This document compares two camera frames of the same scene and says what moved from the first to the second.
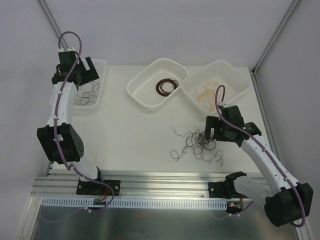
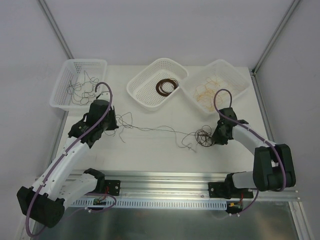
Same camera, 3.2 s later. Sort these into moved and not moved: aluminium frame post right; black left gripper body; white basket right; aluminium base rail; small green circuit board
Moved: black left gripper body
Not moved: small green circuit board; aluminium frame post right; aluminium base rail; white basket right
